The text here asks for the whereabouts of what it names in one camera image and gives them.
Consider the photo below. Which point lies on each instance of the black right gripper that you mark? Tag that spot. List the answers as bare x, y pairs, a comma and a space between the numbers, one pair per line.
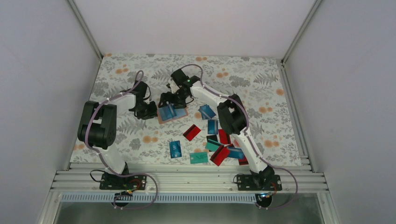
164, 98

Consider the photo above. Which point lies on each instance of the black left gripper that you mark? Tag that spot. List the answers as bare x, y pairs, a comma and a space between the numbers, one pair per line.
152, 113

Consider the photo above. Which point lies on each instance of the blue striped card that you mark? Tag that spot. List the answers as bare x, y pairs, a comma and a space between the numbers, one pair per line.
167, 112

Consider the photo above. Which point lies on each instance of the tan leather card holder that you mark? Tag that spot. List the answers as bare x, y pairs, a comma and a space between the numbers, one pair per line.
181, 112

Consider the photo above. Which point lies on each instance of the blue card pile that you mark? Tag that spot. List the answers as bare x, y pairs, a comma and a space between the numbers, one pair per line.
206, 112
175, 149

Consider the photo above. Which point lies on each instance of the teal card pile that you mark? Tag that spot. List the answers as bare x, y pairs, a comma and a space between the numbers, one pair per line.
198, 157

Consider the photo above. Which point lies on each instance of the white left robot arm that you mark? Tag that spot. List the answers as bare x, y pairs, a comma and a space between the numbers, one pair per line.
98, 123

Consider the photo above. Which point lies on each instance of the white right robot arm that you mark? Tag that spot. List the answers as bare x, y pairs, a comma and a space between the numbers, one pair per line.
231, 113

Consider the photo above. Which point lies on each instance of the red card near wallet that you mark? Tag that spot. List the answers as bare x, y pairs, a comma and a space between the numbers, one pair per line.
191, 132

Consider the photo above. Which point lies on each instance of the blue card middle upright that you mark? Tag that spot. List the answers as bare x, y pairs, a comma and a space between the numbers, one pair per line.
212, 127

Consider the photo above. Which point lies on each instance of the black card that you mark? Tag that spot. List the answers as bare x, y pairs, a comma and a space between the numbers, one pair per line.
212, 137

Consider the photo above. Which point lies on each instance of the teal green card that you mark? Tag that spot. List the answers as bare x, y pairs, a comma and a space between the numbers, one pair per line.
212, 145

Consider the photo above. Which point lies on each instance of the red card centre upright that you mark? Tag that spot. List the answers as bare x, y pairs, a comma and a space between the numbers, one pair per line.
224, 137

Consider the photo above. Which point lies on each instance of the red card lower centre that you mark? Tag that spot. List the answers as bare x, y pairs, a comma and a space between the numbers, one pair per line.
219, 155

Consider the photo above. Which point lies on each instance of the light blue card right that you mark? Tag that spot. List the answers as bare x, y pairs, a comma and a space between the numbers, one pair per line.
235, 153

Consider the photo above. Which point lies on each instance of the red card bottom right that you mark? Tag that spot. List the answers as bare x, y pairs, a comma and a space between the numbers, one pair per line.
243, 161

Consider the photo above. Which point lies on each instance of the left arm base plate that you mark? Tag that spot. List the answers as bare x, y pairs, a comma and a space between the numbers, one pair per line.
113, 182

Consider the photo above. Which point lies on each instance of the aluminium rail frame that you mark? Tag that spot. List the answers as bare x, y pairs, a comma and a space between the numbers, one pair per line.
190, 178

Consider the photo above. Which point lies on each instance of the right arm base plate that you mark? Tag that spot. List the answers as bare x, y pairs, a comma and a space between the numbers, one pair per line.
249, 183

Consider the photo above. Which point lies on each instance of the perforated grey cable tray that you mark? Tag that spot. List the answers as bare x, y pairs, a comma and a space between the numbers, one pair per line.
101, 197

